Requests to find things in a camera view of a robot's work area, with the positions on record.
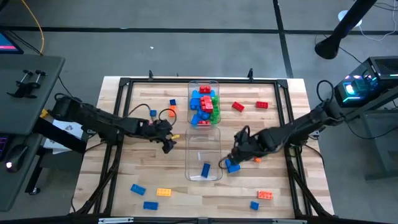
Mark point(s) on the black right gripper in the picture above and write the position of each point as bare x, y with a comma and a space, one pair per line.
248, 147

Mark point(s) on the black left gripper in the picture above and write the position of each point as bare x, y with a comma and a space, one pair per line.
158, 129

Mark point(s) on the blue eight-stud block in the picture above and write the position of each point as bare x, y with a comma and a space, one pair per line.
205, 170

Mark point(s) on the clear plastic bin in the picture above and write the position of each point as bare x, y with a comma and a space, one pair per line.
203, 149
189, 93

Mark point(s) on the small blue block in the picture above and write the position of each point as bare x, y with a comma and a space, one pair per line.
172, 102
153, 113
254, 205

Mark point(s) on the large blue block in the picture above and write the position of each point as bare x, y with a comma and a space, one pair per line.
197, 94
194, 104
199, 119

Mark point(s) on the large red block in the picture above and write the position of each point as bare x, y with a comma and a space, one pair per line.
203, 123
205, 89
207, 105

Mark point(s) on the large green block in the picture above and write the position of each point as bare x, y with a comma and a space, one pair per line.
215, 112

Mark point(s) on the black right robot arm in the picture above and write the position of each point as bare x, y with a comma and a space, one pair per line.
295, 127

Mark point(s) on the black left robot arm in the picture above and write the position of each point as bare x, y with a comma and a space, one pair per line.
93, 118

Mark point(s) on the small yellow tag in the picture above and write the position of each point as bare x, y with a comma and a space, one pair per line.
44, 113
175, 136

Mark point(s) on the small orange block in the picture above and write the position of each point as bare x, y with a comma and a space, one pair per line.
257, 160

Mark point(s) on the yellow block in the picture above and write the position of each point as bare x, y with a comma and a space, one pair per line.
163, 192

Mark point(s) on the white paper sheet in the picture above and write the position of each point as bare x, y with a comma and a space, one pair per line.
66, 127

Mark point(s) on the grey desk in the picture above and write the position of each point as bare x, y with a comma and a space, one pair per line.
25, 102

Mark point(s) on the grey metal stand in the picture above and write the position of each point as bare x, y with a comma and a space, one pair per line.
382, 146

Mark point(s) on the black computer mouse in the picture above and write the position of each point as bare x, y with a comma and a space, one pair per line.
17, 157

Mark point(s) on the desktop computer with lights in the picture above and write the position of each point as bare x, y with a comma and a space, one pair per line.
367, 84

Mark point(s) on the black monitor clamp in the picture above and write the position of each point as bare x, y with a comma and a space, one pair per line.
25, 87

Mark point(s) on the black keyboard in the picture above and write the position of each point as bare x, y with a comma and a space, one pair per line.
2, 149

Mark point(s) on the black tower fan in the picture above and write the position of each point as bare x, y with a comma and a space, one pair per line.
345, 25

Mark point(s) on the computer screen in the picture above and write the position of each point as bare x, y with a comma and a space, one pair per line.
7, 43

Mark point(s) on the black table frame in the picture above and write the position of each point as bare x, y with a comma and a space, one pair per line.
155, 81

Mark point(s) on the black frame hook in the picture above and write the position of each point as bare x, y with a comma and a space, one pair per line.
151, 74
250, 74

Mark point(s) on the silver bracket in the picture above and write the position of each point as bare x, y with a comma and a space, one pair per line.
115, 220

